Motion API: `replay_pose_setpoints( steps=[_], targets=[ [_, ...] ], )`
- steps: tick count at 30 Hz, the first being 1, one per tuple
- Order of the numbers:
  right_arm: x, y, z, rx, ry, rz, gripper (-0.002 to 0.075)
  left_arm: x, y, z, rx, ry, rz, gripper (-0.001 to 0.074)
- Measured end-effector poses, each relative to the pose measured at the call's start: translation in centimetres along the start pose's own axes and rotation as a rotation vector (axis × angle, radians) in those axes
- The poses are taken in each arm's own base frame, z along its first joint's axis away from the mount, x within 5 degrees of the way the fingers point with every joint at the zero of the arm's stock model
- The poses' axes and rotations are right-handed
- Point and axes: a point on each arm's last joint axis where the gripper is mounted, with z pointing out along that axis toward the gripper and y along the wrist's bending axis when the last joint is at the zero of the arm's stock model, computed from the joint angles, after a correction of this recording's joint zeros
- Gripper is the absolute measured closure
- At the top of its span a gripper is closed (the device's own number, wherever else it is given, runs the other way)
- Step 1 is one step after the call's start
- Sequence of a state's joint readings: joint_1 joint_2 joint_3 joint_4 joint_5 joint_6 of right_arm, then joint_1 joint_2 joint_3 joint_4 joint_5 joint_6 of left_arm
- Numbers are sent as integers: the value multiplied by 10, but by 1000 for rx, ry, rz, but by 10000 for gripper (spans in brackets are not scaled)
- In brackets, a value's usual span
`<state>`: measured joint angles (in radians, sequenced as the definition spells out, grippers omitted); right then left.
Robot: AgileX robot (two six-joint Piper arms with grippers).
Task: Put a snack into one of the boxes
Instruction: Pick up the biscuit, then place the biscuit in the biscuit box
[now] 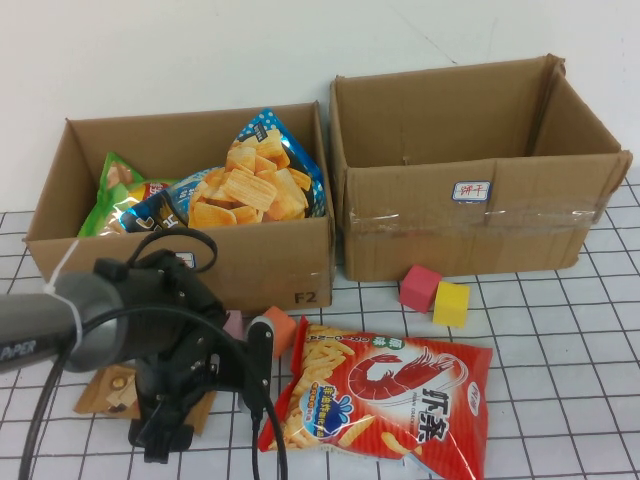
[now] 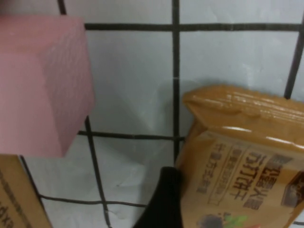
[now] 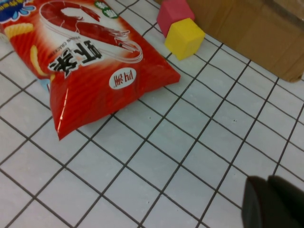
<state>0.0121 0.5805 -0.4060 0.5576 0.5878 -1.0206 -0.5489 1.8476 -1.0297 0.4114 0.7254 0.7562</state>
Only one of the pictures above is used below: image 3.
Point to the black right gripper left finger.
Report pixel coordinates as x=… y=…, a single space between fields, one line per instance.
x=259 y=206

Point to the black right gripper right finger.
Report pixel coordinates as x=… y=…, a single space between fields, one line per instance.
x=289 y=192

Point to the red prawn cracker bag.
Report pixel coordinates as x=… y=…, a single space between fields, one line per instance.
x=95 y=78

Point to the white black-grid table mat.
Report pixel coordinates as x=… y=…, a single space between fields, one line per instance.
x=166 y=154

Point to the plain brown cardboard box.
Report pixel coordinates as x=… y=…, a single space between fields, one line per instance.
x=256 y=33

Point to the yellow foam cube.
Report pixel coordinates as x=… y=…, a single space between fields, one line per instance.
x=185 y=38

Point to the red foam cube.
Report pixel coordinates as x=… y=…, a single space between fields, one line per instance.
x=173 y=12

